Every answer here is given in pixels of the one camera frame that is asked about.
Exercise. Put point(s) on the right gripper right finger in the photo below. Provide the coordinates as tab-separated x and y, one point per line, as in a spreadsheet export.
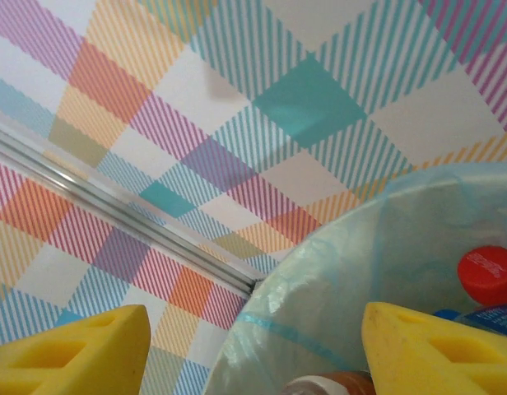
401	349

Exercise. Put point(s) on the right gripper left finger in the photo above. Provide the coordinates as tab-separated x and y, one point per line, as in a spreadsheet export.
113	370

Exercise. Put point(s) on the brown tea plastic bottle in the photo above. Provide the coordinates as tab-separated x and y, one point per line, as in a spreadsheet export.
344	380

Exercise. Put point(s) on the clear bottle red label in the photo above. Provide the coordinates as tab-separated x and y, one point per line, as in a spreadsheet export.
488	271

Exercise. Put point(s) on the white bin with blue liner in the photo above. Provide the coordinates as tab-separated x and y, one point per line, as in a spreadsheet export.
360	267

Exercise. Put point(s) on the blue label plastic bottle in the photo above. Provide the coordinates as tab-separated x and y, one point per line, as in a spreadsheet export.
492	321

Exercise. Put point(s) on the aluminium frame post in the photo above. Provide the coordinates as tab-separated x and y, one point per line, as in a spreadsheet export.
113	207

